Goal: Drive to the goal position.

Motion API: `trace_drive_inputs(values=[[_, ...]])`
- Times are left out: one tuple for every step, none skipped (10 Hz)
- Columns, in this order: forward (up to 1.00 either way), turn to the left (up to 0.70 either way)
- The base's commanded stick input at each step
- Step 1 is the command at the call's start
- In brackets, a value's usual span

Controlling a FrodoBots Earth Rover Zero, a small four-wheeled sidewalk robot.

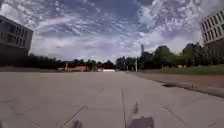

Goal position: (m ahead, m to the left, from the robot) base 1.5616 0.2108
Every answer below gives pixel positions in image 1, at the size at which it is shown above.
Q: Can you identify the brown bare earth strip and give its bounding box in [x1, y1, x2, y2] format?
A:
[128, 71, 224, 98]

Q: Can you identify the row of trees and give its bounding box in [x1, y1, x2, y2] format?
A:
[115, 42, 224, 70]
[0, 53, 116, 71]

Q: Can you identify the pale pole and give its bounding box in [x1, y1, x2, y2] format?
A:
[134, 58, 139, 73]

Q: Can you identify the dark wide multi-storey building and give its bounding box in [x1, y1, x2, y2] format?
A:
[0, 14, 35, 58]

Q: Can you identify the white low structure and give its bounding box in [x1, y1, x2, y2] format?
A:
[102, 68, 116, 73]

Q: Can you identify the red low structure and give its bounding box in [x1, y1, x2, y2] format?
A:
[66, 65, 92, 73]

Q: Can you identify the green grass lawn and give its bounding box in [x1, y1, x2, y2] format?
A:
[143, 64, 224, 76]

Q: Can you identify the grey concrete slab plaza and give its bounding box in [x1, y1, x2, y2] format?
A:
[0, 70, 224, 128]

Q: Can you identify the large pale grid-window building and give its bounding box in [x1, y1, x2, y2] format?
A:
[199, 8, 224, 65]

